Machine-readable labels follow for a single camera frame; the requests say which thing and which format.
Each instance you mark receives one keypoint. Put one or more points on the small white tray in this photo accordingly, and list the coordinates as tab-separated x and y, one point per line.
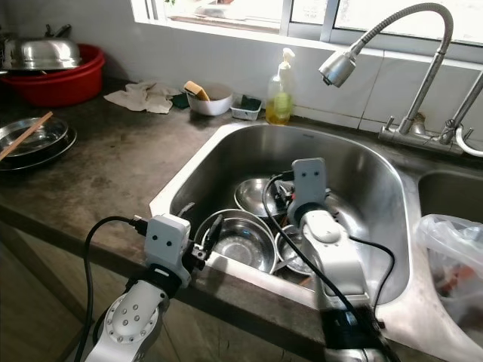
245	111

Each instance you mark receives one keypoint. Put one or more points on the window frame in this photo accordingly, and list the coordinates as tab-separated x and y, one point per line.
317	26

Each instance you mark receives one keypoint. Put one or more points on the green scouring pad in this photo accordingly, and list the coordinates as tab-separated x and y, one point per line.
179	100

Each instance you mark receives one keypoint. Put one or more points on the yellow sponge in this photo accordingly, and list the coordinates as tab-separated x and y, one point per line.
195	90

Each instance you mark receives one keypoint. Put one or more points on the wooden chopstick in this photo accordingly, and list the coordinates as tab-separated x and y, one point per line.
26	136

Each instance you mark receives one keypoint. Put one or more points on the red plastic basin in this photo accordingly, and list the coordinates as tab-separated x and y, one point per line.
64	84

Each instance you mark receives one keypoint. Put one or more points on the large steel bowl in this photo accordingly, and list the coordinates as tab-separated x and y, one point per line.
241	245

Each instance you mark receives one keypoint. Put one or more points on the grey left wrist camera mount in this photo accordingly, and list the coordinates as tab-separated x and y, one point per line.
167	245

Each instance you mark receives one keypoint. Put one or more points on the yellow dish soap bottle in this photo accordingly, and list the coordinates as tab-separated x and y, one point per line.
280	98

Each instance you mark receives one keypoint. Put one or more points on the small steel bowl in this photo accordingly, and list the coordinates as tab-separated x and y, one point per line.
253	196

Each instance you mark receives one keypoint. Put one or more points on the domed steel pot lid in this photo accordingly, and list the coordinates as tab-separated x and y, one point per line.
41	53

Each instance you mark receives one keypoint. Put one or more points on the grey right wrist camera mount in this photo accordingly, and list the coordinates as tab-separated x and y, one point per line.
309	185

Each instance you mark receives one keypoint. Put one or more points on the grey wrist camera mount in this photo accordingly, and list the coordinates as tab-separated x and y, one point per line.
309	185
167	245

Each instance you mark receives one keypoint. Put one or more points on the white ceramic bowl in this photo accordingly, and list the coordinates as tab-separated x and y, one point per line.
215	104

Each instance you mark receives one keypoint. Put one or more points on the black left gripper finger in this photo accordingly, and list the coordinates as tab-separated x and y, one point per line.
186	209
215	226

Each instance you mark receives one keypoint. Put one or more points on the steel gooseneck faucet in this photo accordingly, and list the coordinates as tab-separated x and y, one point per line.
426	75

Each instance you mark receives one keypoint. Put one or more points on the steel lid with knob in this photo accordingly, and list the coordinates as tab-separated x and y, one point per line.
294	253

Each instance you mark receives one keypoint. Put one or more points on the clear plastic bag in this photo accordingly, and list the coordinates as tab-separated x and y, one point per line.
453	260

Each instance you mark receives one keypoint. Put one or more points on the steel plate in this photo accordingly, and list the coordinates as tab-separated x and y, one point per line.
49	139

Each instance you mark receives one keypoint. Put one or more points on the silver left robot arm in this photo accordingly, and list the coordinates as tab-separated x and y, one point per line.
132	320

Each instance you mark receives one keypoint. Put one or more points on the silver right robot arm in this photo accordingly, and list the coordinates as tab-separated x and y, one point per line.
339	256

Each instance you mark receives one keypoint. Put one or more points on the stainless steel sink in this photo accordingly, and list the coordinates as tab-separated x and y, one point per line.
355	154

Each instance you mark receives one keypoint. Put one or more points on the beige crumpled cloth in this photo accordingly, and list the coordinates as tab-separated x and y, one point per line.
139	98

